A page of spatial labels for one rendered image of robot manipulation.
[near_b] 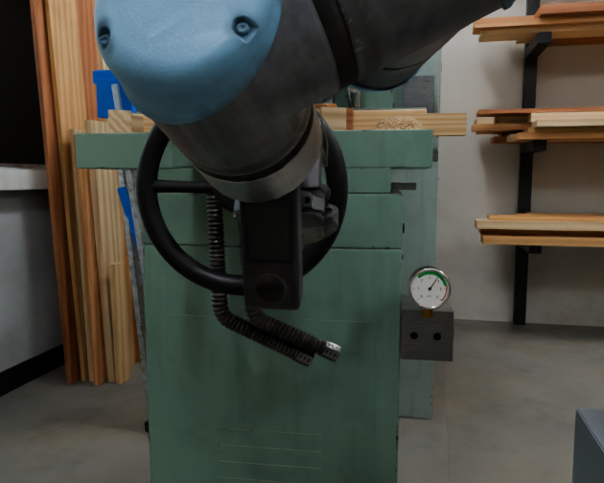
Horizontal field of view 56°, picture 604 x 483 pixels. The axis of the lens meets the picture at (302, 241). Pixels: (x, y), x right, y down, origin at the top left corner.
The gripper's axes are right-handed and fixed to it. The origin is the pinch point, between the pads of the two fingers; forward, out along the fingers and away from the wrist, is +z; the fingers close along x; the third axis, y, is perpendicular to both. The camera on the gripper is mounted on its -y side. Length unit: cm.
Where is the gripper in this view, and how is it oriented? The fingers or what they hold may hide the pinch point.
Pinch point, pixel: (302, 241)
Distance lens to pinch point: 59.5
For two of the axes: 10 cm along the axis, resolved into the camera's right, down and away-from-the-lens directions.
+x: -9.9, 0.0, 1.6
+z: 1.6, 2.4, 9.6
